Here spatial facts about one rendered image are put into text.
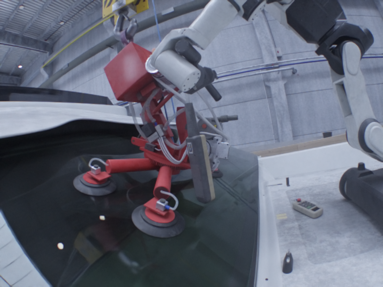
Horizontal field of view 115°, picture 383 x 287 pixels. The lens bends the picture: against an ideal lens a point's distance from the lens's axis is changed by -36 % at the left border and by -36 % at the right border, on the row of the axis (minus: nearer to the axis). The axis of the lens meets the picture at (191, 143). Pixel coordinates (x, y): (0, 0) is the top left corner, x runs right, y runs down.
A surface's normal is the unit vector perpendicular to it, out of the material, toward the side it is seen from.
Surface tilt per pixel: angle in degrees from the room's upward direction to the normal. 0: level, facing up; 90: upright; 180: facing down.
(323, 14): 114
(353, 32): 90
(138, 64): 90
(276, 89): 90
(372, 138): 90
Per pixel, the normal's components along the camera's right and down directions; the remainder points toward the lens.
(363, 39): -0.01, 0.40
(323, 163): -0.41, 0.13
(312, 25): -0.46, 0.54
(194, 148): -0.81, 0.18
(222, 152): -0.27, -0.04
